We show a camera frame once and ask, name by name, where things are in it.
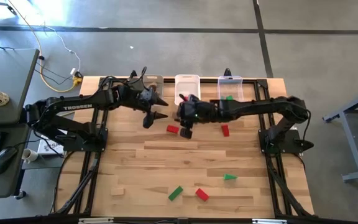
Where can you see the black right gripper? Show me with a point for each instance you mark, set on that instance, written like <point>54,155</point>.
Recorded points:
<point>191,112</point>

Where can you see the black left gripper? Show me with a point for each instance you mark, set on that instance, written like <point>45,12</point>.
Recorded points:
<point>135,96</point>

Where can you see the green cube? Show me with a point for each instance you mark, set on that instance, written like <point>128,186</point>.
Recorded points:
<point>229,97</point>

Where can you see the green triangular block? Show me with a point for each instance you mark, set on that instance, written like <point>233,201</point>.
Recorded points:
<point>228,177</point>

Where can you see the long green block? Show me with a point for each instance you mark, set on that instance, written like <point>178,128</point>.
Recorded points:
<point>175,193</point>

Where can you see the wooden rectangular block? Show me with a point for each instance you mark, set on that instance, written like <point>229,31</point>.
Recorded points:
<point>117,191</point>

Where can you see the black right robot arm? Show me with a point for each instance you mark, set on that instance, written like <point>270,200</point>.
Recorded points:
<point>259,107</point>

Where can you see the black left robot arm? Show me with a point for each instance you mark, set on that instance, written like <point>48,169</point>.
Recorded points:
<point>76,106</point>

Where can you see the white plastic bin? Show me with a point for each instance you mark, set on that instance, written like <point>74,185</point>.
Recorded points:
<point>186,84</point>

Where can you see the grey plastic bin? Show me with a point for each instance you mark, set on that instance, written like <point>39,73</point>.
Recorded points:
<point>158,77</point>

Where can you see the black table clamp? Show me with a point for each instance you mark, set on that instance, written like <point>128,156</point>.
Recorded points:
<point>132,75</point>
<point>227,72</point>

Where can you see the clear plastic bin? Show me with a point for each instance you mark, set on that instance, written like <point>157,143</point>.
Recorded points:
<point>232,85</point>

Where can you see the yellow plug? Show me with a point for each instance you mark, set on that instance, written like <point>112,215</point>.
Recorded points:
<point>78,81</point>

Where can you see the white power adapter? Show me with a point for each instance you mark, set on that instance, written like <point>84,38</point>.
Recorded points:
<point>73,71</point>

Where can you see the white printed paper sheet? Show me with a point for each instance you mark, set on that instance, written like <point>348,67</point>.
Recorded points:
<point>50,148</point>

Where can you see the white cup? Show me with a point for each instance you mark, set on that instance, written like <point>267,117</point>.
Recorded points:
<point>30,155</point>

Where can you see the grey side desk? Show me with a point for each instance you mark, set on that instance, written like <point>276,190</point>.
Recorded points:
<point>8,77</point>

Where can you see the black computer mouse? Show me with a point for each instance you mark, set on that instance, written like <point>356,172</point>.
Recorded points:
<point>5,157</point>

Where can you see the black caster wheel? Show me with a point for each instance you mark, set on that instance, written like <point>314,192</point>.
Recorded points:
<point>20,195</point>

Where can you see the black aluminium table frame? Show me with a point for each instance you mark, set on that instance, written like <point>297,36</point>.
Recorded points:
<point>208,81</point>

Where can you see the silver metal bracket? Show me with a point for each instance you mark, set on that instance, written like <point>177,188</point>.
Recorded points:
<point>95,220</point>
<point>269,221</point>

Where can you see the grey metal table frame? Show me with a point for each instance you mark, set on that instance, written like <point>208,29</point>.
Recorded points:
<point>349,130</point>

